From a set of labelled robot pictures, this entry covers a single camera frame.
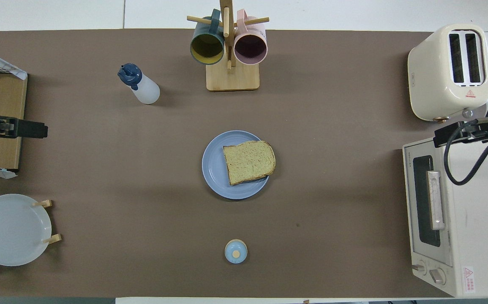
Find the white patterned cloth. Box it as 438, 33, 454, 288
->
0, 44, 28, 81

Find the brown table mat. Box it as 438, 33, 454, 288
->
0, 29, 488, 299

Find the pink mug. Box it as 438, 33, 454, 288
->
233, 9, 268, 65

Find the toasted bread slice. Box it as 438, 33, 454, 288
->
223, 141, 276, 186

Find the bamboo mug rack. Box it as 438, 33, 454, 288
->
187, 0, 270, 92

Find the grey plate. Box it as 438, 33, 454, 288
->
0, 194, 52, 267

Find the periwinkle blue plate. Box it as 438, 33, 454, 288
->
202, 130, 271, 200

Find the wooden plate rack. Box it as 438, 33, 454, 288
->
0, 200, 62, 266

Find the white toaster oven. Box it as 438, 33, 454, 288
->
402, 134, 488, 298

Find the dark green mug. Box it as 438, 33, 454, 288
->
190, 9, 226, 66

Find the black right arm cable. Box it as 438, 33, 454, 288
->
444, 115, 488, 188

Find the wooden shelf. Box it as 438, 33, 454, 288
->
0, 55, 28, 170

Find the small blue jar wooden knob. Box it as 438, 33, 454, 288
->
224, 239, 248, 264

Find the cream two-slot toaster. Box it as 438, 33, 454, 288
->
407, 23, 488, 123

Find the white squeeze bottle blue cap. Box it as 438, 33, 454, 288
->
117, 63, 161, 105

